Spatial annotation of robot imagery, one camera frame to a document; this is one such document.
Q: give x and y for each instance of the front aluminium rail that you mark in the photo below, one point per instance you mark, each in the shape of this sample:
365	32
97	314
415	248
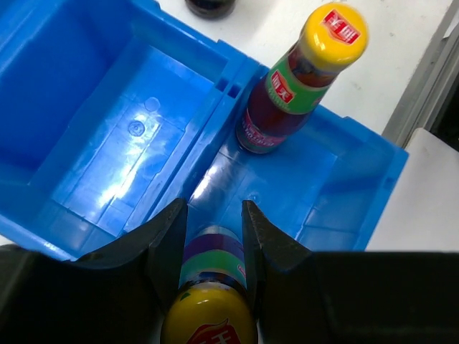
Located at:
423	102

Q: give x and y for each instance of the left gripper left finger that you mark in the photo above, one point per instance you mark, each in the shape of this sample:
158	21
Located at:
124	289

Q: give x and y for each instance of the yellow-cap sauce bottle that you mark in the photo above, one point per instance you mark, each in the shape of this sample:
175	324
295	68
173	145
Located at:
333	37
212	304

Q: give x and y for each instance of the blue plastic divided bin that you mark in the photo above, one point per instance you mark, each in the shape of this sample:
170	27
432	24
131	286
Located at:
112	109

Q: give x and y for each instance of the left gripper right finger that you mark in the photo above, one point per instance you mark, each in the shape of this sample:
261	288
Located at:
280	280

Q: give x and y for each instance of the right red-lid sauce jar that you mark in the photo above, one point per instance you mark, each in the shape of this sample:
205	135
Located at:
210	9

